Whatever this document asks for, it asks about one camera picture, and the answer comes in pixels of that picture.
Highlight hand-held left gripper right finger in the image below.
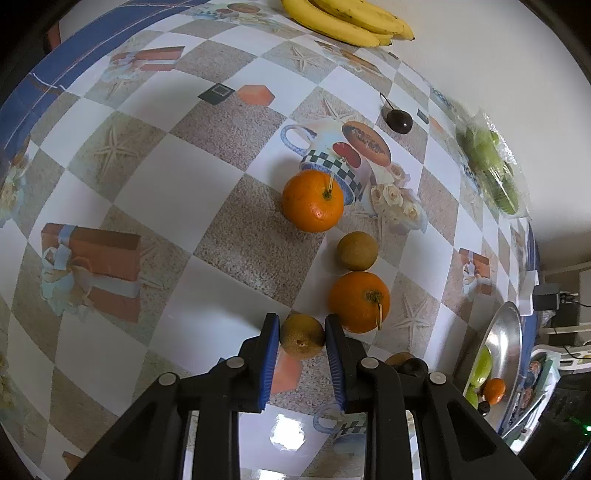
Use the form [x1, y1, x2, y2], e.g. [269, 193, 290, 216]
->
[324, 314, 539, 480]

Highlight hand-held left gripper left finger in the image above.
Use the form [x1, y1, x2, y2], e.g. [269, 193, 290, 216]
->
[67, 313, 281, 480]

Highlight brown longan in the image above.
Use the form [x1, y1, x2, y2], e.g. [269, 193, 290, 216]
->
[336, 231, 379, 271]
[280, 314, 325, 359]

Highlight orange tangerine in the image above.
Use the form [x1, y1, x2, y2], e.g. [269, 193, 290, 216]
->
[282, 169, 345, 233]
[328, 271, 391, 334]
[482, 378, 507, 405]

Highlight round green mango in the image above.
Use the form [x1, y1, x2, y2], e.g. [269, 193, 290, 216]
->
[468, 345, 494, 387]

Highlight round metal plate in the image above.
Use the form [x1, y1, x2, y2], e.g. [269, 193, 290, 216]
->
[462, 301, 525, 435]

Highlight dark cherry with stem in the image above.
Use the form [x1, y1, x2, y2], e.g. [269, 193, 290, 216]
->
[379, 91, 413, 136]

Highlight pile of small green fruits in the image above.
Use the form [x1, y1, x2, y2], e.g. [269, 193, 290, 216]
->
[457, 127, 522, 215]

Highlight white plastic basket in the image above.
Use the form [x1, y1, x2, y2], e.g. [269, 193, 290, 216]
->
[526, 344, 568, 430]

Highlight white power strip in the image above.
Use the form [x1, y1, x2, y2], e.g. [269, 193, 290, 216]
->
[522, 271, 539, 315]

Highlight black power adapter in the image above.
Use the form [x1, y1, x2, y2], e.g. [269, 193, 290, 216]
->
[533, 283, 562, 311]

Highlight clear plastic fruit tray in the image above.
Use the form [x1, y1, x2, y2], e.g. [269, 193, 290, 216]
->
[455, 108, 532, 219]

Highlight yellow banana bunch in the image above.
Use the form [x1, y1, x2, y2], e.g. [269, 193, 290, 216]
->
[281, 0, 415, 48]

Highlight black cable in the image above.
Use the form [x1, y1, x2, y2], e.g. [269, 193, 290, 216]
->
[558, 290, 591, 309]

